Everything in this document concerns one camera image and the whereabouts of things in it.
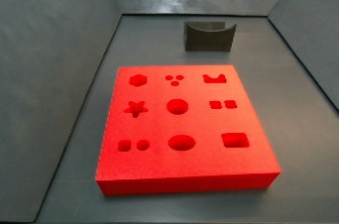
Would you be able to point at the red foam shape board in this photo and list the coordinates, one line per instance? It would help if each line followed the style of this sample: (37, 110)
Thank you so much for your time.
(182, 133)

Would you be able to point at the dark grey curved fixture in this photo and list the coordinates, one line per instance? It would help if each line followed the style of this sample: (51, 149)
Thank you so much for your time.
(208, 36)

